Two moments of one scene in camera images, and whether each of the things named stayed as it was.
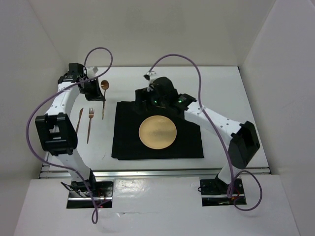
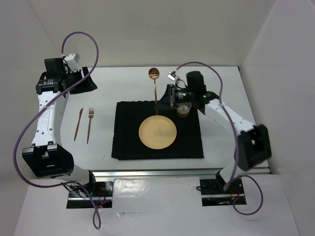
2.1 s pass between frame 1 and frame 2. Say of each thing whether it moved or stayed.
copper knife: stayed
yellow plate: stayed
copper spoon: moved
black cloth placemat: stayed
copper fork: stayed
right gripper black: moved
